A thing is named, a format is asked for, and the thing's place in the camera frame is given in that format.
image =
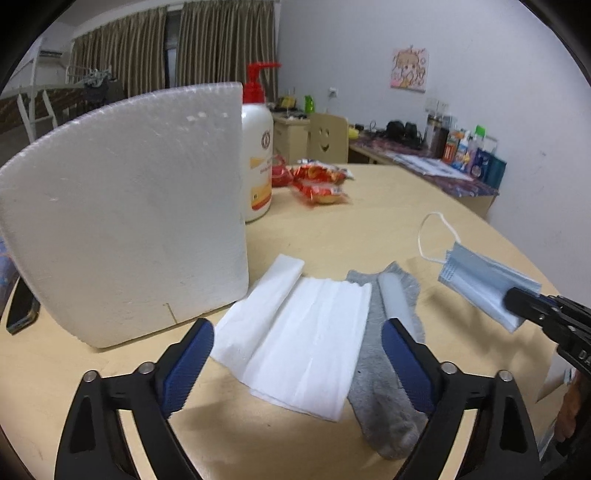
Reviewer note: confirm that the white foam box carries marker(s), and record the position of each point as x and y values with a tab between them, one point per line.
129	207

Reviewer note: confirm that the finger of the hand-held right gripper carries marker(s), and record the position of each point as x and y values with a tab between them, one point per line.
519	302

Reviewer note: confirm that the white wall switch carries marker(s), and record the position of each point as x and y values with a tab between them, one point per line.
438	105

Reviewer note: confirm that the white metal bunk bed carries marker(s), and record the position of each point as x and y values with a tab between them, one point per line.
60	99

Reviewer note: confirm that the red snack packet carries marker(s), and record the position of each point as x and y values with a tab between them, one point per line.
321	191
281	173
321	171

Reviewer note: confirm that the yellow black case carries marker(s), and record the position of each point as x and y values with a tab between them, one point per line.
287	102

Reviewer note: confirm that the black smartphone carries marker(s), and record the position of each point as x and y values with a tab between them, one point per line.
21	314

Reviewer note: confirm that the grey sock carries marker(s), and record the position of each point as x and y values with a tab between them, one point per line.
378	392

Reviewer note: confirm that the wooden smiley face chair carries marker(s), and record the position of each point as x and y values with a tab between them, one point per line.
327	138

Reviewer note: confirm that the white pump bottle red cap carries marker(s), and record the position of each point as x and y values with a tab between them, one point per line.
256	152

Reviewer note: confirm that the pink cartoon wall poster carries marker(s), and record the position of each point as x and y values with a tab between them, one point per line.
410	69

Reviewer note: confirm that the blue face mask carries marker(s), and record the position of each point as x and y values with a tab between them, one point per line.
480	281

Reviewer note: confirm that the white air conditioner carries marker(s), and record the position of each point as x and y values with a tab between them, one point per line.
50	53

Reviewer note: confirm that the white printed papers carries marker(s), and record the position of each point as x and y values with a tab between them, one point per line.
429	166

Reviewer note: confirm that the brown curtain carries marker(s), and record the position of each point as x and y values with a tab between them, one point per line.
226	46
120	50

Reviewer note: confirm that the desk with patterned cover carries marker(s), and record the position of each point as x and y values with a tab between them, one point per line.
461	191

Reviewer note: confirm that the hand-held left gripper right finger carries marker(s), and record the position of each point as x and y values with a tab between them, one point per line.
406	364

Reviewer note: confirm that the wide white tissue sheet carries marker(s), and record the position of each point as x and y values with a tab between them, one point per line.
304	346

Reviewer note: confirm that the black headphones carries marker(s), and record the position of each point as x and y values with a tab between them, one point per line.
402	133

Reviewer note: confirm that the green spray bottle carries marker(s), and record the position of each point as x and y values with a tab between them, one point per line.
309	104

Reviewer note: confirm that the light wooden desk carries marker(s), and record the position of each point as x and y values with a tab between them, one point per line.
291	136

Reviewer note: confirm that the dark hanging clothes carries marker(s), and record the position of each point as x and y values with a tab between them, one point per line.
102	90

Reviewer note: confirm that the row of toiletry bottles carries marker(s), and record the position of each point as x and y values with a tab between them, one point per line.
466	150

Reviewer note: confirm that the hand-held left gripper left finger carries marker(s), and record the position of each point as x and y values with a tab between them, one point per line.
184	369

